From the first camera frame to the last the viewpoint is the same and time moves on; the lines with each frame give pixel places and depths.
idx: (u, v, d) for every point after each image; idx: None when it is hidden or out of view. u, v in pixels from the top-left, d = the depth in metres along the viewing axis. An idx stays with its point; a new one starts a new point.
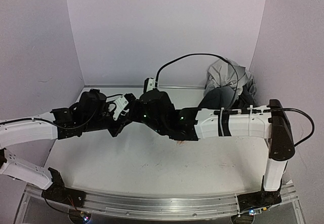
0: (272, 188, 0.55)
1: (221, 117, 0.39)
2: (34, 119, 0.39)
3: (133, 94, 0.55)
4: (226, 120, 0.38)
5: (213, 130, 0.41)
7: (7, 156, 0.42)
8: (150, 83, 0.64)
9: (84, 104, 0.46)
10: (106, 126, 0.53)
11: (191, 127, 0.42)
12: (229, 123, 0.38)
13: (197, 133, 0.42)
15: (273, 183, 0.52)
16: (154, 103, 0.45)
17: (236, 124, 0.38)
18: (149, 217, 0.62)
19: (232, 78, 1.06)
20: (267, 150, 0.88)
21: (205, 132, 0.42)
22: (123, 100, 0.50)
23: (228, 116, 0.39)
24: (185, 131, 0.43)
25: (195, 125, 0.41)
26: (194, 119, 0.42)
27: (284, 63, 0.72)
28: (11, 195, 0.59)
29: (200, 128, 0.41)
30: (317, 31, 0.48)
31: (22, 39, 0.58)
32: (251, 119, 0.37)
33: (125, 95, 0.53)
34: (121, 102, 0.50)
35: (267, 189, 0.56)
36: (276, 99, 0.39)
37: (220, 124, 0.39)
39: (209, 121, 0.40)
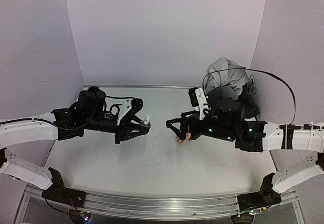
0: (281, 188, 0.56)
1: (287, 131, 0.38)
2: (34, 119, 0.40)
3: (140, 101, 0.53)
4: (291, 134, 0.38)
5: (277, 143, 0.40)
7: (7, 156, 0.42)
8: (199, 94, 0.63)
9: (82, 104, 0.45)
10: (108, 130, 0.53)
11: (258, 139, 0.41)
12: (292, 137, 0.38)
13: (263, 145, 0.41)
15: (286, 183, 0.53)
16: (231, 114, 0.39)
17: (299, 139, 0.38)
18: (149, 217, 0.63)
19: (232, 78, 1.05)
20: (266, 151, 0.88)
21: (270, 146, 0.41)
22: (126, 105, 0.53)
23: (292, 130, 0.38)
24: (253, 143, 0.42)
25: (262, 137, 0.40)
26: (261, 132, 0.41)
27: (284, 63, 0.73)
28: (12, 195, 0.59)
29: (267, 141, 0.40)
30: (317, 31, 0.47)
31: (21, 39, 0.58)
32: (313, 134, 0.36)
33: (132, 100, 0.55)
34: (124, 106, 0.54)
35: (276, 190, 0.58)
36: None
37: (285, 138, 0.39)
39: (275, 135, 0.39)
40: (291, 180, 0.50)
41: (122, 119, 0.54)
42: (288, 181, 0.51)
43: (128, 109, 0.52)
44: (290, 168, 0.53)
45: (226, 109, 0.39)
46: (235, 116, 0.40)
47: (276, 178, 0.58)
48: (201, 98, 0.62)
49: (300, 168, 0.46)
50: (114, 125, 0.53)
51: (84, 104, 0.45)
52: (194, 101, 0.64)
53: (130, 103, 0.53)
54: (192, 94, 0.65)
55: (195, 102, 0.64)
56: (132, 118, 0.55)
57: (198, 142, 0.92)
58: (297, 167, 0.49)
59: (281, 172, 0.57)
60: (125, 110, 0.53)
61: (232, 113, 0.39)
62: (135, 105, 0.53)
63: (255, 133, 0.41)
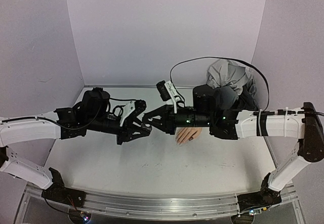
0: (277, 188, 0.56)
1: (259, 117, 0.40)
2: (38, 118, 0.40)
3: (144, 101, 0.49)
4: (264, 120, 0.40)
5: (252, 130, 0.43)
7: (9, 154, 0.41)
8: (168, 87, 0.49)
9: (87, 104, 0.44)
10: (111, 131, 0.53)
11: (232, 126, 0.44)
12: (266, 123, 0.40)
13: (237, 131, 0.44)
15: (280, 182, 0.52)
16: (207, 100, 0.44)
17: (274, 124, 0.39)
18: (149, 217, 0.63)
19: (232, 78, 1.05)
20: (266, 150, 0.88)
21: (244, 132, 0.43)
22: (129, 106, 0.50)
23: (266, 116, 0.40)
24: (228, 130, 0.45)
25: (235, 123, 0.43)
26: (235, 119, 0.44)
27: (284, 63, 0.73)
28: (11, 195, 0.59)
29: (240, 127, 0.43)
30: (317, 31, 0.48)
31: (21, 38, 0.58)
32: (287, 119, 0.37)
33: (136, 102, 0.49)
34: (128, 108, 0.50)
35: (271, 188, 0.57)
36: (311, 103, 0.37)
37: (258, 124, 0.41)
39: (249, 121, 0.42)
40: (284, 178, 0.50)
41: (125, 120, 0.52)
42: (281, 179, 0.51)
43: (132, 110, 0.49)
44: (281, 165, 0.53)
45: (201, 96, 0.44)
46: (209, 102, 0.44)
47: (271, 176, 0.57)
48: (171, 91, 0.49)
49: (287, 162, 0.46)
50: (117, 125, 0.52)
51: (87, 104, 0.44)
52: (165, 96, 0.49)
53: (134, 104, 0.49)
54: (161, 88, 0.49)
55: (165, 96, 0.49)
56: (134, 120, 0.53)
57: (198, 142, 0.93)
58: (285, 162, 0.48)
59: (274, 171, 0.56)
60: (129, 111, 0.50)
61: (207, 99, 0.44)
62: (138, 106, 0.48)
63: (229, 120, 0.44)
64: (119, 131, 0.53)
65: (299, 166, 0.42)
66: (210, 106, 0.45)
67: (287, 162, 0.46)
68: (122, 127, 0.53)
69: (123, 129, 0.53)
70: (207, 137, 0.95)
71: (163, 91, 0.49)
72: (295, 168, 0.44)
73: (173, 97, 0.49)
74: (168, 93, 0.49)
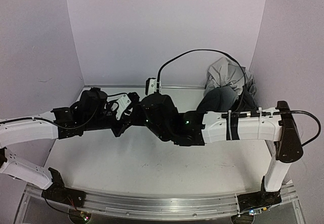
0: (274, 188, 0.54)
1: (230, 121, 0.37)
2: (34, 119, 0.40)
3: (135, 94, 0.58)
4: (236, 124, 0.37)
5: (221, 134, 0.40)
7: (7, 155, 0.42)
8: (152, 83, 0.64)
9: (84, 104, 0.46)
10: (109, 126, 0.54)
11: (198, 132, 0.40)
12: (237, 127, 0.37)
13: (204, 137, 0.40)
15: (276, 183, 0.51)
16: (157, 108, 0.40)
17: (245, 127, 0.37)
18: (149, 217, 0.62)
19: (232, 78, 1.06)
20: (266, 151, 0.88)
21: (212, 136, 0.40)
22: (125, 100, 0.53)
23: (237, 119, 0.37)
24: (191, 136, 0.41)
25: (202, 129, 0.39)
26: (201, 124, 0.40)
27: (284, 63, 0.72)
28: (11, 195, 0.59)
29: (207, 133, 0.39)
30: (317, 31, 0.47)
31: (21, 38, 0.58)
32: (262, 122, 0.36)
33: (129, 94, 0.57)
34: (124, 101, 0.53)
35: (269, 190, 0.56)
36: (284, 101, 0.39)
37: (229, 128, 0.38)
39: (218, 125, 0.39)
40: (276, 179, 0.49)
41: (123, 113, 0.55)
42: (274, 180, 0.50)
43: (129, 103, 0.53)
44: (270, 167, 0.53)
45: (149, 106, 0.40)
46: (161, 110, 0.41)
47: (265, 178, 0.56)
48: (151, 88, 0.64)
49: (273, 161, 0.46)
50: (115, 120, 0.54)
51: (85, 103, 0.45)
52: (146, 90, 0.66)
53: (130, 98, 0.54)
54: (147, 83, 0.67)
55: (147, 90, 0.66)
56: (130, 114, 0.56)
57: None
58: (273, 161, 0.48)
59: None
60: (126, 104, 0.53)
61: (158, 108, 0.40)
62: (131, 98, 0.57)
63: (194, 125, 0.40)
64: (116, 125, 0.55)
65: (284, 166, 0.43)
66: (163, 114, 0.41)
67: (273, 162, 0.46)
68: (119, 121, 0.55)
69: (120, 121, 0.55)
70: None
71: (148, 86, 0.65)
72: (282, 168, 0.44)
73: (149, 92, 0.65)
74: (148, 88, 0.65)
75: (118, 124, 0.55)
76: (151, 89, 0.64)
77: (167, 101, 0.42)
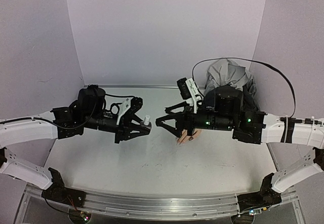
0: (280, 189, 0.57)
1: (287, 124, 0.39)
2: (34, 118, 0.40)
3: (140, 100, 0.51)
4: (292, 127, 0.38)
5: (277, 135, 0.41)
7: (7, 155, 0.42)
8: (190, 84, 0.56)
9: (82, 103, 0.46)
10: (108, 129, 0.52)
11: (258, 130, 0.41)
12: (293, 131, 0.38)
13: (261, 136, 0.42)
15: (284, 183, 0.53)
16: (230, 100, 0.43)
17: (299, 132, 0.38)
18: (148, 217, 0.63)
19: (232, 78, 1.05)
20: (266, 151, 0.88)
21: (270, 137, 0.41)
22: (125, 104, 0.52)
23: (293, 124, 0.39)
24: (252, 133, 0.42)
25: (262, 128, 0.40)
26: (262, 123, 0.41)
27: (284, 63, 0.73)
28: (11, 195, 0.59)
29: (266, 132, 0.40)
30: (317, 30, 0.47)
31: (20, 37, 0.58)
32: (314, 129, 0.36)
33: (133, 100, 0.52)
34: (124, 105, 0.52)
35: (275, 190, 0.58)
36: None
37: (286, 131, 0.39)
39: (276, 127, 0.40)
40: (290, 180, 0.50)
41: (123, 119, 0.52)
42: (287, 181, 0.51)
43: (127, 108, 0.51)
44: (288, 168, 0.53)
45: (226, 97, 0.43)
46: (233, 103, 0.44)
47: (274, 178, 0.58)
48: (193, 89, 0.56)
49: (299, 167, 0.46)
50: (114, 124, 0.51)
51: (83, 102, 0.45)
52: (185, 93, 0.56)
53: (130, 103, 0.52)
54: (182, 85, 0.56)
55: (186, 94, 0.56)
56: (131, 118, 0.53)
57: (198, 142, 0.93)
58: (296, 166, 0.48)
59: (280, 172, 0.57)
60: (124, 108, 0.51)
61: (231, 100, 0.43)
62: (134, 104, 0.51)
63: (255, 123, 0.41)
64: (115, 130, 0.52)
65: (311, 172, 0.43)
66: (234, 107, 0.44)
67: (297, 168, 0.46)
68: (119, 126, 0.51)
69: (119, 127, 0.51)
70: (207, 136, 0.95)
71: (185, 88, 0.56)
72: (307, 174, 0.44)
73: (193, 95, 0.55)
74: (189, 91, 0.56)
75: (118, 130, 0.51)
76: (193, 91, 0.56)
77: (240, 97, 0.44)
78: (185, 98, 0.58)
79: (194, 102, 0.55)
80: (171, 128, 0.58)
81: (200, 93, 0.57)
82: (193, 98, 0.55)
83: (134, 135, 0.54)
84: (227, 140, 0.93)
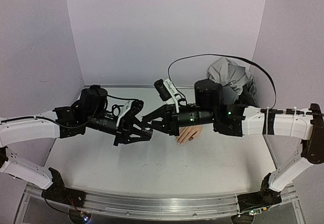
0: (277, 188, 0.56)
1: (267, 116, 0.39)
2: (36, 117, 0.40)
3: (140, 102, 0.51)
4: (272, 119, 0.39)
5: (258, 127, 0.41)
7: (8, 155, 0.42)
8: (168, 85, 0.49)
9: (84, 102, 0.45)
10: (108, 131, 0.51)
11: (238, 122, 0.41)
12: (274, 122, 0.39)
13: (242, 128, 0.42)
15: (281, 183, 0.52)
16: (209, 93, 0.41)
17: (281, 123, 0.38)
18: (148, 217, 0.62)
19: (232, 78, 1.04)
20: (266, 150, 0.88)
21: (250, 128, 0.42)
22: (125, 106, 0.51)
23: (274, 115, 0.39)
24: (233, 125, 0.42)
25: (242, 120, 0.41)
26: (242, 115, 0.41)
27: (284, 63, 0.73)
28: (11, 195, 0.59)
29: (247, 124, 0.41)
30: (317, 30, 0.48)
31: (20, 37, 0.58)
32: (295, 119, 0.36)
33: (132, 102, 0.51)
34: (124, 108, 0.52)
35: (271, 188, 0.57)
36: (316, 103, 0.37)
37: (266, 122, 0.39)
39: (256, 118, 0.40)
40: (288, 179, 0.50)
41: (122, 121, 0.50)
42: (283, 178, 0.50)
43: (128, 109, 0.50)
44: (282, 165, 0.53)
45: (203, 90, 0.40)
46: (212, 96, 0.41)
47: (271, 177, 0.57)
48: (171, 90, 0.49)
49: (290, 162, 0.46)
50: (113, 126, 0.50)
51: (85, 101, 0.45)
52: (165, 95, 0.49)
53: (130, 104, 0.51)
54: (160, 87, 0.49)
55: (166, 96, 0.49)
56: (132, 120, 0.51)
57: (198, 142, 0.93)
58: (288, 163, 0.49)
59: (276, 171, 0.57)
60: (124, 110, 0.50)
61: (210, 92, 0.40)
62: (134, 106, 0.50)
63: (235, 115, 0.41)
64: (115, 131, 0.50)
65: (302, 166, 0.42)
66: (213, 99, 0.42)
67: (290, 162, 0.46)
68: (118, 127, 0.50)
69: (119, 128, 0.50)
70: (207, 136, 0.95)
71: (162, 89, 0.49)
72: (298, 169, 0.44)
73: (173, 96, 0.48)
74: (168, 92, 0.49)
75: (117, 131, 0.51)
76: (172, 91, 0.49)
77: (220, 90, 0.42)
78: (164, 100, 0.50)
79: (176, 102, 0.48)
80: (158, 127, 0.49)
81: (180, 92, 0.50)
82: (174, 99, 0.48)
83: (134, 138, 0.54)
84: (227, 140, 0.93)
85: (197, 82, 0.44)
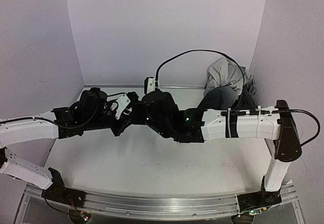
0: (273, 188, 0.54)
1: (229, 118, 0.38)
2: (35, 118, 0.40)
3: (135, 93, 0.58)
4: (234, 121, 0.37)
5: (220, 131, 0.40)
7: (7, 155, 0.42)
8: (150, 83, 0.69)
9: (84, 104, 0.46)
10: (109, 126, 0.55)
11: (198, 129, 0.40)
12: (237, 124, 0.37)
13: (203, 134, 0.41)
15: (275, 182, 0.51)
16: (157, 104, 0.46)
17: (244, 125, 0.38)
18: (149, 217, 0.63)
19: (232, 78, 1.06)
20: (266, 150, 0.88)
21: (211, 134, 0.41)
22: (125, 99, 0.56)
23: (236, 117, 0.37)
24: (191, 132, 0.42)
25: (201, 126, 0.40)
26: (201, 121, 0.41)
27: (284, 62, 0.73)
28: (11, 195, 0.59)
29: (206, 129, 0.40)
30: (317, 30, 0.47)
31: (19, 37, 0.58)
32: (261, 120, 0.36)
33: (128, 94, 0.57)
34: (123, 100, 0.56)
35: (268, 189, 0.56)
36: (281, 100, 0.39)
37: (229, 125, 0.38)
39: (216, 123, 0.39)
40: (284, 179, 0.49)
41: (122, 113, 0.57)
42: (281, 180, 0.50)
43: (129, 103, 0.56)
44: None
45: (150, 103, 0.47)
46: (161, 106, 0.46)
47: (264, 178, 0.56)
48: (151, 86, 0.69)
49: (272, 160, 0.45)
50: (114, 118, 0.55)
51: (85, 103, 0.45)
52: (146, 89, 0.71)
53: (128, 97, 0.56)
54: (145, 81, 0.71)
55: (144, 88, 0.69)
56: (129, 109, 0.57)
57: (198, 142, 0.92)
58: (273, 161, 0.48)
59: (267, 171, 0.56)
60: (125, 103, 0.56)
61: (158, 103, 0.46)
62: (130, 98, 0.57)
63: (195, 123, 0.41)
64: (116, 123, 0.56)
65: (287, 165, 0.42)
66: (163, 110, 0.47)
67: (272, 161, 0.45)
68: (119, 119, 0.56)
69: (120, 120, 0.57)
70: None
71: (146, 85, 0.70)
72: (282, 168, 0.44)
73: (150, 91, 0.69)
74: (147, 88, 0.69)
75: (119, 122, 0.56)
76: (150, 88, 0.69)
77: (167, 100, 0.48)
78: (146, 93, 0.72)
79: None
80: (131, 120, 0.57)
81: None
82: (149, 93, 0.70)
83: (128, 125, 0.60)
84: (227, 140, 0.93)
85: (144, 98, 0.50)
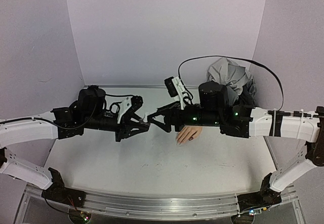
0: (278, 188, 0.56)
1: (276, 117, 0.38)
2: (34, 119, 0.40)
3: (142, 99, 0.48)
4: (280, 120, 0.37)
5: (265, 129, 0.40)
7: (7, 156, 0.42)
8: (177, 82, 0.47)
9: (82, 103, 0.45)
10: (111, 129, 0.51)
11: (245, 123, 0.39)
12: (281, 124, 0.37)
13: (249, 130, 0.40)
15: (282, 183, 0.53)
16: (214, 95, 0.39)
17: (287, 126, 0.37)
18: (149, 217, 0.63)
19: (232, 78, 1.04)
20: (266, 151, 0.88)
21: (256, 131, 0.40)
22: (126, 102, 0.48)
23: (282, 116, 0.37)
24: (239, 126, 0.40)
25: (249, 121, 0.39)
26: (248, 116, 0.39)
27: (284, 63, 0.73)
28: (11, 195, 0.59)
29: (253, 126, 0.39)
30: (317, 30, 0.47)
31: (19, 38, 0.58)
32: (303, 122, 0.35)
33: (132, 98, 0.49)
34: (124, 104, 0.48)
35: (272, 188, 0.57)
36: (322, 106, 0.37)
37: (274, 124, 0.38)
39: (264, 120, 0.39)
40: (286, 178, 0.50)
41: (123, 118, 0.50)
42: (281, 179, 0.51)
43: (129, 107, 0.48)
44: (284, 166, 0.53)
45: (208, 91, 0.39)
46: (217, 98, 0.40)
47: (274, 176, 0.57)
48: (179, 87, 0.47)
49: (292, 164, 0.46)
50: (114, 123, 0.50)
51: (83, 102, 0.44)
52: (172, 92, 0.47)
53: (130, 101, 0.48)
54: (168, 83, 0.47)
55: (172, 92, 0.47)
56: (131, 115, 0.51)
57: (198, 142, 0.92)
58: (291, 163, 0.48)
59: (277, 172, 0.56)
60: (126, 108, 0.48)
61: (215, 94, 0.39)
62: (135, 102, 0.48)
63: (242, 117, 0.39)
64: (117, 128, 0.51)
65: (304, 168, 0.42)
66: (218, 101, 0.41)
67: (293, 164, 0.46)
68: (120, 123, 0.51)
69: (121, 125, 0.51)
70: (207, 137, 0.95)
71: (171, 86, 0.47)
72: (299, 171, 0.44)
73: (180, 93, 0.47)
74: (176, 89, 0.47)
75: (119, 127, 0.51)
76: (179, 89, 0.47)
77: (225, 92, 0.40)
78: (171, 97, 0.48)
79: (181, 100, 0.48)
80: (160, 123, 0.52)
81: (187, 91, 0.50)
82: (180, 97, 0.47)
83: (135, 132, 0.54)
84: (227, 140, 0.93)
85: (200, 84, 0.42)
